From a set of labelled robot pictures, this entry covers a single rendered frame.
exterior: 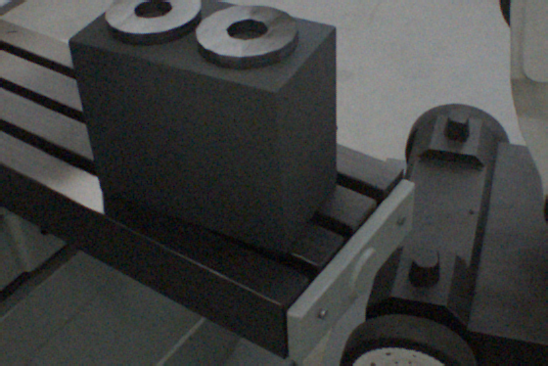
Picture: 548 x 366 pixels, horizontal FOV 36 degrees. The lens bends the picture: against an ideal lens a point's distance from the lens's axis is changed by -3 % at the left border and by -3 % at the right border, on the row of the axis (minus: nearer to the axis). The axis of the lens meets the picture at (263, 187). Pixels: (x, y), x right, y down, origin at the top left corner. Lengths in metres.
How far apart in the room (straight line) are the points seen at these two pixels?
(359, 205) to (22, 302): 0.49
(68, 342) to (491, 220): 0.69
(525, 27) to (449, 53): 1.84
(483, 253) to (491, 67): 1.56
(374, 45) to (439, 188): 1.54
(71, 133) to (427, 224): 0.61
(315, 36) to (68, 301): 0.60
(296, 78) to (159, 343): 0.82
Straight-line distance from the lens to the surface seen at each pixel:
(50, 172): 0.96
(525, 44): 1.09
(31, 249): 1.08
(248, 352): 1.69
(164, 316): 1.44
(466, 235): 1.35
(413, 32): 3.01
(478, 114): 1.60
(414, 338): 1.19
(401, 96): 2.68
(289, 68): 0.72
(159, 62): 0.75
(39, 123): 1.03
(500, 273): 1.33
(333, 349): 1.43
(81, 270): 1.20
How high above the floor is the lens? 1.52
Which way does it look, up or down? 41 degrees down
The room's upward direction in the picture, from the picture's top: 4 degrees counter-clockwise
